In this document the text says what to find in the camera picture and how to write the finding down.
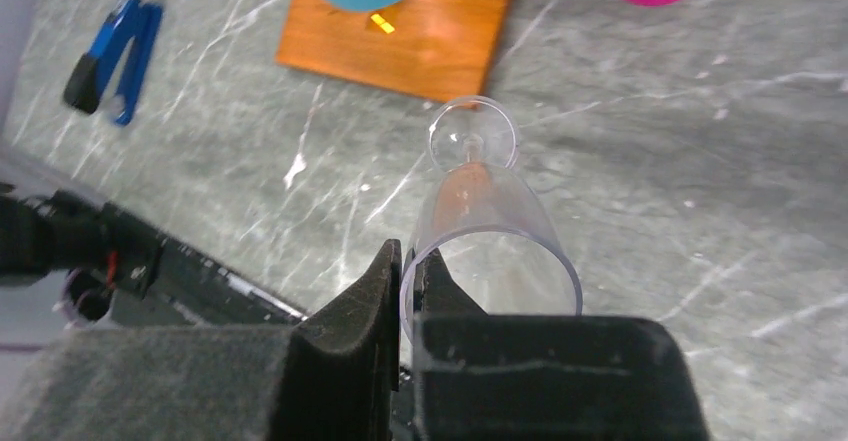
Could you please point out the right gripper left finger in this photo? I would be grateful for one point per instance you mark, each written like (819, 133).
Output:
(330, 377)

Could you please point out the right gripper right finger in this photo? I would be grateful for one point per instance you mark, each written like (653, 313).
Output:
(478, 376)

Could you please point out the clear wine glass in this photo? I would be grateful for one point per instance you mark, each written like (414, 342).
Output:
(483, 225)

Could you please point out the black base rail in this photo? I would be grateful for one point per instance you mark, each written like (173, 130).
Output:
(121, 267)

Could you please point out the gold wire glass rack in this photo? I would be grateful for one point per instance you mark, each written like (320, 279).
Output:
(433, 49)

